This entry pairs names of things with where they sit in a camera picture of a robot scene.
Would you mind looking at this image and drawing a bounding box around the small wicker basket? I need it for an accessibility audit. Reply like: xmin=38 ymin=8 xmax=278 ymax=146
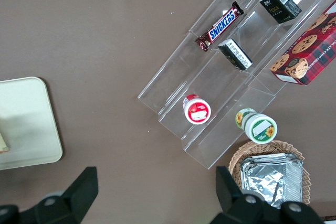
xmin=228 ymin=140 xmax=311 ymax=206

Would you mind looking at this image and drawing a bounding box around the plastic triangle sandwich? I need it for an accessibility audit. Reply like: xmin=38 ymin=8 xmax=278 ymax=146
xmin=0 ymin=131 xmax=11 ymax=154

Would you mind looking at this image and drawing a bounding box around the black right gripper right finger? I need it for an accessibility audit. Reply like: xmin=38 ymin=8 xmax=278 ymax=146
xmin=209 ymin=166 xmax=284 ymax=224

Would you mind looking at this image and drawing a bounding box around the red tartan cookie box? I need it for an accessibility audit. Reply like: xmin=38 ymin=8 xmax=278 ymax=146
xmin=269 ymin=0 xmax=336 ymax=86

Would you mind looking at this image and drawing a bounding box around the Snickers chocolate bar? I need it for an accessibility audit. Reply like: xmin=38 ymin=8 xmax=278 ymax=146
xmin=195 ymin=1 xmax=245 ymax=52

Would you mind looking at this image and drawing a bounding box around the clear acrylic stepped display shelf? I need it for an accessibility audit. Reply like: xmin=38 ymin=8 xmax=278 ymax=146
xmin=137 ymin=0 xmax=336 ymax=170

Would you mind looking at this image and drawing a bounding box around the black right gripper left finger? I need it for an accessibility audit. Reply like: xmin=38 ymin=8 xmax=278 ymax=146
xmin=19 ymin=166 xmax=99 ymax=224

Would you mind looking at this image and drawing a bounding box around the red lidded small jar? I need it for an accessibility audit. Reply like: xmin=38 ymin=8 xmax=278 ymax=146
xmin=182 ymin=93 xmax=212 ymax=125

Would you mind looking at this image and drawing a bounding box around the green lidded sunflower jar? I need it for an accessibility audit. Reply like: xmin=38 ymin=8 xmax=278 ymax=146
xmin=235 ymin=108 xmax=278 ymax=144

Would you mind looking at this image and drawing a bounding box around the silver foil packet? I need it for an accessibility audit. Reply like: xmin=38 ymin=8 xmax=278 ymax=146
xmin=240 ymin=161 xmax=303 ymax=209
xmin=243 ymin=153 xmax=305 ymax=175

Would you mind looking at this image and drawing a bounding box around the cream rectangular plastic tray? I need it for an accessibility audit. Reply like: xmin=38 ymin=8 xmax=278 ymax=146
xmin=0 ymin=76 xmax=64 ymax=170

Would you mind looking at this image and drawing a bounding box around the black box with white label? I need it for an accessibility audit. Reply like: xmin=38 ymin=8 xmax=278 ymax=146
xmin=217 ymin=38 xmax=254 ymax=71

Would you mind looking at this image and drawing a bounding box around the black box with gold print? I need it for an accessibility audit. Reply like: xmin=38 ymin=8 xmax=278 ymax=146
xmin=259 ymin=0 xmax=303 ymax=25

